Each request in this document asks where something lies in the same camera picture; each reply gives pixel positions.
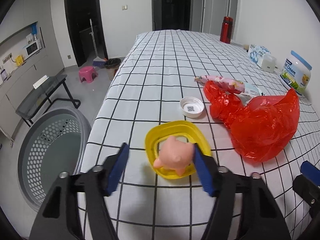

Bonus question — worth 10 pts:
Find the pink pig toy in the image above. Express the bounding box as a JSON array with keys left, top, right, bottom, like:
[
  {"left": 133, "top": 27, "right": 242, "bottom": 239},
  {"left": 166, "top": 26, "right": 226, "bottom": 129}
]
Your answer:
[{"left": 153, "top": 136, "right": 194, "bottom": 176}]

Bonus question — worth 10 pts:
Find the yellow square plastic lid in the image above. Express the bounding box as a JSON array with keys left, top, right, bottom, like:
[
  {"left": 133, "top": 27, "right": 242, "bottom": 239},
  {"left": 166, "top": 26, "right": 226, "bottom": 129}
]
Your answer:
[{"left": 145, "top": 120, "right": 212, "bottom": 180}]

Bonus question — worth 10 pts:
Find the white round jar lid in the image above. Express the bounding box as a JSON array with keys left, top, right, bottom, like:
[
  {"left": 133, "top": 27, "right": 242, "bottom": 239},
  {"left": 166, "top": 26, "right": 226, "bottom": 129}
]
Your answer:
[{"left": 180, "top": 96, "right": 204, "bottom": 118}]

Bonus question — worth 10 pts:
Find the red plastic bag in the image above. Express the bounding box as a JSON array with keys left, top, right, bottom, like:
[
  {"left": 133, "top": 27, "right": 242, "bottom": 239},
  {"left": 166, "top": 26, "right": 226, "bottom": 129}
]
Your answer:
[{"left": 203, "top": 81, "right": 300, "bottom": 163}]

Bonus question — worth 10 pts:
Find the light blue wet-wipe pack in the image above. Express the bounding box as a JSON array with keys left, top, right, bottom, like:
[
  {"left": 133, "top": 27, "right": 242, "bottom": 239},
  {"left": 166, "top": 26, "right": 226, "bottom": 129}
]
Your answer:
[{"left": 240, "top": 82, "right": 263, "bottom": 105}]

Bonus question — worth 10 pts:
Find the pink snack wrapper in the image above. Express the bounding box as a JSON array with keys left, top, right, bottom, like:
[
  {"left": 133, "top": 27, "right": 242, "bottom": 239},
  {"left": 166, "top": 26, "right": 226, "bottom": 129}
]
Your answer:
[{"left": 194, "top": 75, "right": 245, "bottom": 94}]

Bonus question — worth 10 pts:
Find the grey perforated laundry basket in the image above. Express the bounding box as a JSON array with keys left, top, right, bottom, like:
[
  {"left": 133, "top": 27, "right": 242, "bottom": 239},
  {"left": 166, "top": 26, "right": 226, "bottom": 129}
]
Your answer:
[{"left": 17, "top": 108, "right": 91, "bottom": 211}]

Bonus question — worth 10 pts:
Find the checkered white tablecloth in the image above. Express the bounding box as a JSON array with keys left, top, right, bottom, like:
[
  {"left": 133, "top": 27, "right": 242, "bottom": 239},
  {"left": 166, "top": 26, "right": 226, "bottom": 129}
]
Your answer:
[{"left": 81, "top": 30, "right": 319, "bottom": 239}]

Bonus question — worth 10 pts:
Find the pink plastic stool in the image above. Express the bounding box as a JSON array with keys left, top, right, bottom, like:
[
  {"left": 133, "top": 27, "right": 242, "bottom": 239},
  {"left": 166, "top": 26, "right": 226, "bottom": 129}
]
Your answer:
[{"left": 78, "top": 66, "right": 98, "bottom": 83}]

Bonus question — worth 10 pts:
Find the white blue milk-powder jar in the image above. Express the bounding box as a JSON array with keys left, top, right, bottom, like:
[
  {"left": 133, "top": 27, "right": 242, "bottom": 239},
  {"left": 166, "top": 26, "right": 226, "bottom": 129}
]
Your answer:
[{"left": 279, "top": 50, "right": 312, "bottom": 96}]

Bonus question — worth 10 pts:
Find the dark wicker waste bin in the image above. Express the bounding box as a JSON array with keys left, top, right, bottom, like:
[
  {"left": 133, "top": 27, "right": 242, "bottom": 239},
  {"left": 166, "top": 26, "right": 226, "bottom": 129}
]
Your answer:
[{"left": 104, "top": 58, "right": 121, "bottom": 81}]

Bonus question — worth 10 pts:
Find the dark glass side table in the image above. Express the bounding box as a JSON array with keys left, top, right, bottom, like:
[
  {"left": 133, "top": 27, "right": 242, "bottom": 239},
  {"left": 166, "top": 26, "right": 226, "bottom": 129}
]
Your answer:
[{"left": 16, "top": 74, "right": 81, "bottom": 127}]

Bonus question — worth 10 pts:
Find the broom with dustpan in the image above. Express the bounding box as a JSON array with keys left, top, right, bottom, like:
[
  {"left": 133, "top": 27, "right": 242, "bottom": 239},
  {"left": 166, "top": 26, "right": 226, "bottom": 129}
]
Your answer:
[{"left": 89, "top": 18, "right": 106, "bottom": 68}]

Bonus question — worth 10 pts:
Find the white box on side table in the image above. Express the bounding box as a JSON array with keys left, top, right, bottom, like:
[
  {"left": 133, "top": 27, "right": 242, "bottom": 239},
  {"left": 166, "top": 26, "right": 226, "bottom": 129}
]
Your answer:
[{"left": 33, "top": 75, "right": 49, "bottom": 89}]

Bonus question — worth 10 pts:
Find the grey kitchen cabinet counter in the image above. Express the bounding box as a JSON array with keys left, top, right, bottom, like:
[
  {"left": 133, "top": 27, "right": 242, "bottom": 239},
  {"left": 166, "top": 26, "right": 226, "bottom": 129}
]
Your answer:
[{"left": 1, "top": 49, "right": 64, "bottom": 141}]

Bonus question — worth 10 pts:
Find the blue white tissue pack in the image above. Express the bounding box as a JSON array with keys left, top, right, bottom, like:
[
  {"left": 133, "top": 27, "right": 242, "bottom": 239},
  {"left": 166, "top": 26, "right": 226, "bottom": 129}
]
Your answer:
[{"left": 247, "top": 44, "right": 271, "bottom": 64}]

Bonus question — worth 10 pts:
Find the red thermos bottle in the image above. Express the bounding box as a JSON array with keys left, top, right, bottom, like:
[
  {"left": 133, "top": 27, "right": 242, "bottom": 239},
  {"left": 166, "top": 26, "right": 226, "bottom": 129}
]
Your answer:
[{"left": 220, "top": 16, "right": 233, "bottom": 44}]

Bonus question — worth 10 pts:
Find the yellow countertop container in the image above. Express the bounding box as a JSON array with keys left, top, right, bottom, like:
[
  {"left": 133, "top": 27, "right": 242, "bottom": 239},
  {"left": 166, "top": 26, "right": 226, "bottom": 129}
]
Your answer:
[{"left": 15, "top": 55, "right": 24, "bottom": 67}]

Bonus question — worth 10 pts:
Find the white microwave oven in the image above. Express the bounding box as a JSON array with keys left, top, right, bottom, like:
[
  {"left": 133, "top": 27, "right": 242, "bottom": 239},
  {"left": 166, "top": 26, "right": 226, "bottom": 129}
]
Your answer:
[{"left": 23, "top": 40, "right": 42, "bottom": 59}]

